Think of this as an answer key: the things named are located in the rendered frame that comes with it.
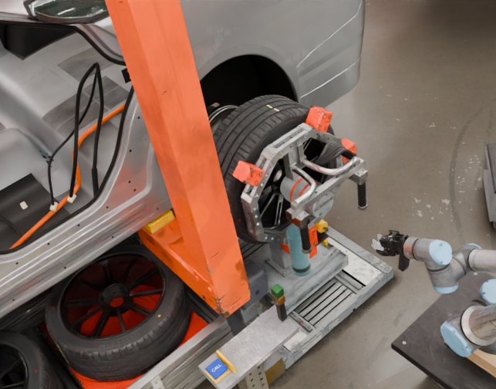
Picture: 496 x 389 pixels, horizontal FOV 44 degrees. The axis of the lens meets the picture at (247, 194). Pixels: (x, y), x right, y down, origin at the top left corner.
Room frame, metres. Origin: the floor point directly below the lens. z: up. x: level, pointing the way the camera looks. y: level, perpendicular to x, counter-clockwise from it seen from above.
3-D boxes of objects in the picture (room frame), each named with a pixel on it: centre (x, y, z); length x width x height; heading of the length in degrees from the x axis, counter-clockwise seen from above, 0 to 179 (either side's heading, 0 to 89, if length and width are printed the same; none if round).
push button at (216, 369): (1.44, 0.27, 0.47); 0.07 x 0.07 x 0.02; 32
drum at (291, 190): (1.96, -0.25, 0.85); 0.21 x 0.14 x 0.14; 32
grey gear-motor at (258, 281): (2.09, 0.16, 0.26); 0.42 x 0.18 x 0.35; 32
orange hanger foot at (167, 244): (2.04, 0.36, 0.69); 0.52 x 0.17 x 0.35; 32
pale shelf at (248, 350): (1.53, 0.13, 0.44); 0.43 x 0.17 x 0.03; 122
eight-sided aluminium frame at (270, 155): (2.02, -0.21, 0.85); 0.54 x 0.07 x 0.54; 122
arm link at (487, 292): (1.41, -0.88, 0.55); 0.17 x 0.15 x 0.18; 117
